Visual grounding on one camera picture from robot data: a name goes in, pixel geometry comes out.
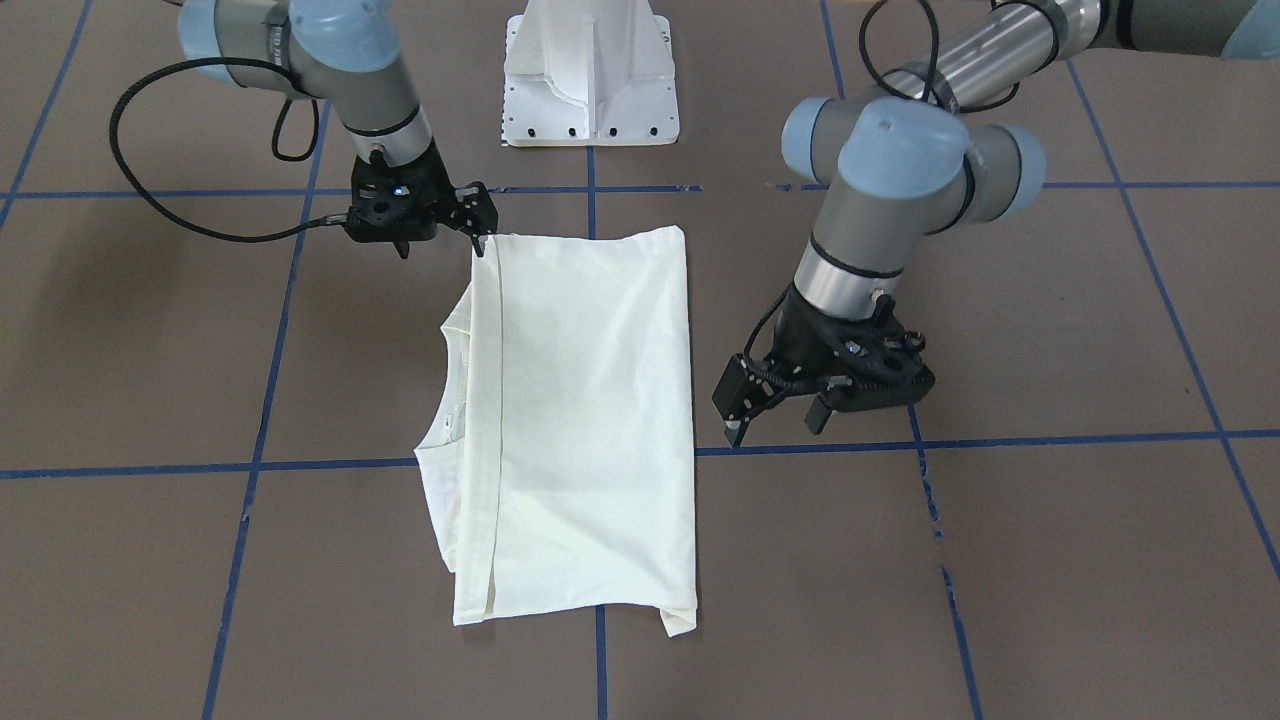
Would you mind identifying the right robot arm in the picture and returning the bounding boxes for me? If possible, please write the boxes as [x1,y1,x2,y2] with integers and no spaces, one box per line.
[178,1,498,256]

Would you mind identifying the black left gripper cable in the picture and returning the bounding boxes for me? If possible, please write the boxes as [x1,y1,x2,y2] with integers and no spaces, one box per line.
[858,0,1021,113]

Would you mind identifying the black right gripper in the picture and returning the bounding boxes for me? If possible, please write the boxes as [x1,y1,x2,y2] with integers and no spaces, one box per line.
[344,140,499,259]

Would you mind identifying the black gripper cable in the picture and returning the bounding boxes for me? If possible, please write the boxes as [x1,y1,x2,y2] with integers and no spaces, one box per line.
[109,56,351,243]
[858,0,1021,113]

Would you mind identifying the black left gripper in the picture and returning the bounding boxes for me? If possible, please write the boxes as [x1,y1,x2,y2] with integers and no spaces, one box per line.
[712,284,936,447]

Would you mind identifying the cream long-sleeve shirt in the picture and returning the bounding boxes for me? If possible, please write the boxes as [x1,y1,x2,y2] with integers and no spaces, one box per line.
[415,225,698,637]

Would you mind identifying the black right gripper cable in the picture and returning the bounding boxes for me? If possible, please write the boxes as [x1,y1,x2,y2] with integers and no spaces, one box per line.
[109,56,351,243]

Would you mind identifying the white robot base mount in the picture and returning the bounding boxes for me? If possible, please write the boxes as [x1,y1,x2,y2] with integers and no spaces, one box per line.
[500,1,681,149]

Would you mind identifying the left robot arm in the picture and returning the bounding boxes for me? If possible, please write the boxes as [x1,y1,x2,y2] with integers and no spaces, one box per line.
[713,1,1277,447]

